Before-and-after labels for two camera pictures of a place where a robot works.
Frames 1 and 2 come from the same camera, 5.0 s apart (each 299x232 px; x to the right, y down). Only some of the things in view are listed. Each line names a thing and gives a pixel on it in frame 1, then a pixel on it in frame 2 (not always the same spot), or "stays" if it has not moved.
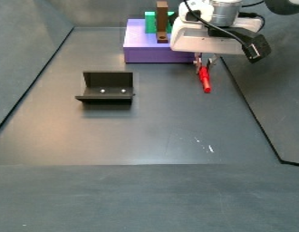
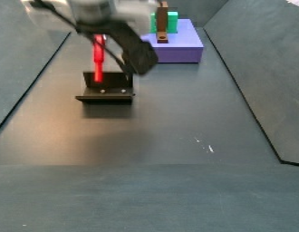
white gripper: (190, 35) → (138, 12)
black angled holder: (110, 86) stays
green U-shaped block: (151, 22) stays
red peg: (205, 77) → (98, 56)
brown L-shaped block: (162, 6) stays
